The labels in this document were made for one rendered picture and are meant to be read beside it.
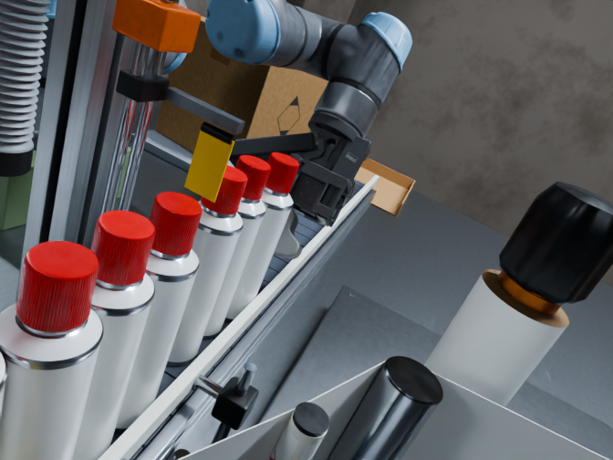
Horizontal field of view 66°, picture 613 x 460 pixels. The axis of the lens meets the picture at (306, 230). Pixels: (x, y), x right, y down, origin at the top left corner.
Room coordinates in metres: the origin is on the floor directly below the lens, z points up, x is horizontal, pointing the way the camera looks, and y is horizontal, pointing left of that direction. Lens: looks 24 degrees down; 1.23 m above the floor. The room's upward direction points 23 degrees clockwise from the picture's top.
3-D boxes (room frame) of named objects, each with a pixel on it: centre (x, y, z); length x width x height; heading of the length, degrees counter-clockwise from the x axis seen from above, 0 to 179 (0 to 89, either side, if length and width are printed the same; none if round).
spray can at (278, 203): (0.48, 0.05, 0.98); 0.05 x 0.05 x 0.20
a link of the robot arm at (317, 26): (0.67, 0.11, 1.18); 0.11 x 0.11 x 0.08; 72
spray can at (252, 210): (0.43, 0.07, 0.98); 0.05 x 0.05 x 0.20
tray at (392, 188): (1.38, -0.11, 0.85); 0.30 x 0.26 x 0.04; 170
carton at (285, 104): (1.14, 0.26, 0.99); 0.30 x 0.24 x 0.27; 161
